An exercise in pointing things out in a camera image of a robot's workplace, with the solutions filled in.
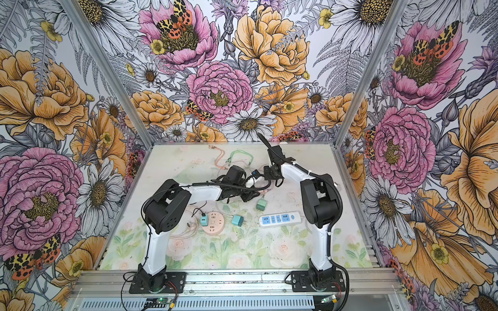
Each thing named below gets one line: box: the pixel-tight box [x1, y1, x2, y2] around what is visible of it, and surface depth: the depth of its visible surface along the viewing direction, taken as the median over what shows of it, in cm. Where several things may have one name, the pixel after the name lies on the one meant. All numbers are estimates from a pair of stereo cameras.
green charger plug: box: [255, 198, 268, 212], surface depth 96 cm
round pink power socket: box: [202, 211, 226, 236], surface depth 89 cm
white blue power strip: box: [258, 211, 302, 229], surface depth 91 cm
